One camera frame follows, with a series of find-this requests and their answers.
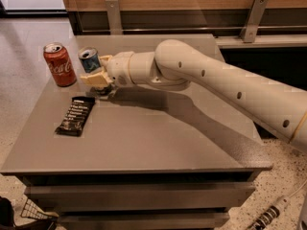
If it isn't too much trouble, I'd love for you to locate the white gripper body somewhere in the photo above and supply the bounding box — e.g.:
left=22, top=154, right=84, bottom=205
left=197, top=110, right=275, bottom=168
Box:
left=106, top=52, right=133, bottom=87

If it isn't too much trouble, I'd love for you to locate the blue silver redbull can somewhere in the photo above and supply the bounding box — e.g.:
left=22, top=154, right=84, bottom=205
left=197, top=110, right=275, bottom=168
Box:
left=77, top=46, right=113, bottom=96

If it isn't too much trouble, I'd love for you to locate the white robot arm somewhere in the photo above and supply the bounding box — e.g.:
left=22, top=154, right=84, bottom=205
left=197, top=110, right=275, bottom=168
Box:
left=81, top=39, right=307, bottom=151

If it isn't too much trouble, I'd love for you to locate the red coke can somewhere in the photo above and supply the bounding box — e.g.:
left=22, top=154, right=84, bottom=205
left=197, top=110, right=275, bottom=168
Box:
left=43, top=42, right=77, bottom=87

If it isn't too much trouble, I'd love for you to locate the black snack bar wrapper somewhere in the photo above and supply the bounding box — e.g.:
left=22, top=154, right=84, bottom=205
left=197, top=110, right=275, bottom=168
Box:
left=55, top=96, right=95, bottom=137

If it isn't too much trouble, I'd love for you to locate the grey drawer cabinet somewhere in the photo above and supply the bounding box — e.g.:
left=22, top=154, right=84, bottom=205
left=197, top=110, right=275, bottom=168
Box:
left=0, top=33, right=274, bottom=230

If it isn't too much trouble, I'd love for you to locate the white power strip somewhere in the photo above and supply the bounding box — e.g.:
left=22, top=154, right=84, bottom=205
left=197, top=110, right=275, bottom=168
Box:
left=246, top=179, right=307, bottom=230

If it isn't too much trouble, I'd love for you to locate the left metal bracket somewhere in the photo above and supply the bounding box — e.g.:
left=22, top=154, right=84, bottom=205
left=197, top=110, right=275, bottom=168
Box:
left=106, top=0, right=123, bottom=35

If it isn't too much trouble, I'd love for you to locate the metal bracket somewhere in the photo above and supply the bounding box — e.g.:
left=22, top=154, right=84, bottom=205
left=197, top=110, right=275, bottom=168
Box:
left=106, top=0, right=123, bottom=35
left=240, top=0, right=269, bottom=43

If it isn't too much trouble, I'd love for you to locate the right metal bracket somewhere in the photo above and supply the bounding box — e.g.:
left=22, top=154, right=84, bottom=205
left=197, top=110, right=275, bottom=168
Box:
left=240, top=0, right=269, bottom=43

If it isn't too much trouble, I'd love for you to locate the black wire basket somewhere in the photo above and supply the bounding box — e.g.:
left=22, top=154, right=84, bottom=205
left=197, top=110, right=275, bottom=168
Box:
left=20, top=199, right=59, bottom=221

